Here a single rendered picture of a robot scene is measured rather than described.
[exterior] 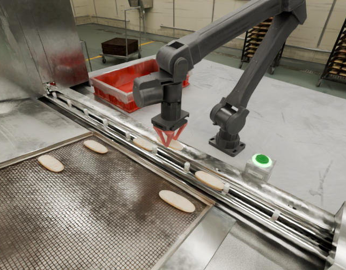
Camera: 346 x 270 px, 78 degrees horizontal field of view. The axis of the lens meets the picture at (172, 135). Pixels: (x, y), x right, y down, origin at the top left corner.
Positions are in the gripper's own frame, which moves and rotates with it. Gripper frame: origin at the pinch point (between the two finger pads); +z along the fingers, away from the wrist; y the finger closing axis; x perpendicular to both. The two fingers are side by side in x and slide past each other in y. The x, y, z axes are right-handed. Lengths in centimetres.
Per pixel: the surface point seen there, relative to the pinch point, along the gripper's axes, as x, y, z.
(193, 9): -284, -442, 9
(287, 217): 36.7, -3.1, 8.5
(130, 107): -38.3, -18.0, 9.1
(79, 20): -708, -401, 69
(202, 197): 17.5, 8.2, 5.0
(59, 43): -80, -12, -14
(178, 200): 14.0, 13.8, 3.4
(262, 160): 25.0, -13.2, 2.7
